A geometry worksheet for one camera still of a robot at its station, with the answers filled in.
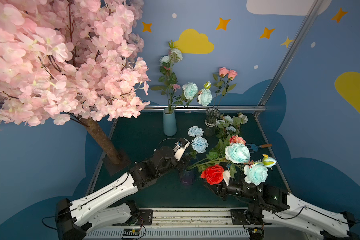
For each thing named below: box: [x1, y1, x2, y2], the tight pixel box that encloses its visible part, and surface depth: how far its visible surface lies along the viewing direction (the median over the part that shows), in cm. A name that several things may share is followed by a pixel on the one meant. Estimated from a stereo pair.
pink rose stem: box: [213, 66, 238, 108], surface depth 92 cm
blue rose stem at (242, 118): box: [232, 112, 249, 135], surface depth 115 cm
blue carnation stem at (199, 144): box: [191, 136, 209, 154], surface depth 62 cm
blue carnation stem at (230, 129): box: [225, 126, 237, 138], surface depth 110 cm
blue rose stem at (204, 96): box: [173, 81, 213, 107], surface depth 66 cm
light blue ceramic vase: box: [163, 108, 177, 137], surface depth 100 cm
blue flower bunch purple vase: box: [188, 135, 277, 185], surface depth 47 cm
